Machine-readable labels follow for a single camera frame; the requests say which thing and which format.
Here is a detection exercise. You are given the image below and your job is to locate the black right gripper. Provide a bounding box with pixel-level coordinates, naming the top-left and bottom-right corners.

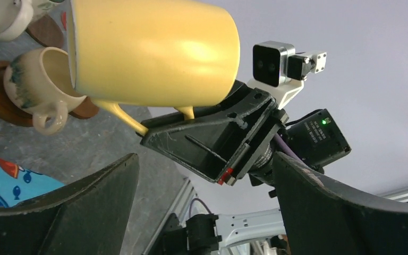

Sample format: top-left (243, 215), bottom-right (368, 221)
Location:
top-left (140, 80), bottom-right (289, 186)

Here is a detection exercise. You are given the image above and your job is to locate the beige mug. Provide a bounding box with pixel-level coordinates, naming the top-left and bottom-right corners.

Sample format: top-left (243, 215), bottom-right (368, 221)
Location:
top-left (3, 47), bottom-right (86, 135)

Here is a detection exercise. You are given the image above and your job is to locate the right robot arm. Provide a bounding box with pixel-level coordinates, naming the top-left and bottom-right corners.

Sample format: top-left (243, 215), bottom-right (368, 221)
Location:
top-left (141, 81), bottom-right (351, 254)

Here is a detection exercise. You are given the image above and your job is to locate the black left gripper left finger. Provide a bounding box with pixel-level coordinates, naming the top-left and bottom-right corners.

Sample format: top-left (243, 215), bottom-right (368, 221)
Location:
top-left (0, 154), bottom-right (140, 254)

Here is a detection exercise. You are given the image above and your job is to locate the dark brown round coaster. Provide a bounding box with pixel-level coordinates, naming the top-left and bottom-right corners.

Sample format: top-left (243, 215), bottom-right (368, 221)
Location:
top-left (25, 14), bottom-right (64, 48)

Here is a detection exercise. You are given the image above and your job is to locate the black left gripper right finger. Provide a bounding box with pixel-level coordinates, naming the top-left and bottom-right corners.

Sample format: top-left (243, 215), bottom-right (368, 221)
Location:
top-left (272, 152), bottom-right (408, 254)

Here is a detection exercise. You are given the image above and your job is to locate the green inside floral mug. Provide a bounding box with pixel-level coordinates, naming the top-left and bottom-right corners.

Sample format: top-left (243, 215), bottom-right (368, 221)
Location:
top-left (0, 0), bottom-right (64, 41)

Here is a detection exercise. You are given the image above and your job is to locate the blue shark print cloth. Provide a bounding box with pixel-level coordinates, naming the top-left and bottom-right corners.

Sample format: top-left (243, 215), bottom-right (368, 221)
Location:
top-left (0, 158), bottom-right (64, 208)

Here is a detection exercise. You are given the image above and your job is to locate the yellow mug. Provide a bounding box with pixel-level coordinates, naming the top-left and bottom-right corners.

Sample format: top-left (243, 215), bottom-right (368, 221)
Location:
top-left (66, 0), bottom-right (240, 135)

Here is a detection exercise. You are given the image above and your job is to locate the red round coaster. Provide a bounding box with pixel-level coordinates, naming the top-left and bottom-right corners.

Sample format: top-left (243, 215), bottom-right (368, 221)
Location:
top-left (61, 11), bottom-right (67, 30)

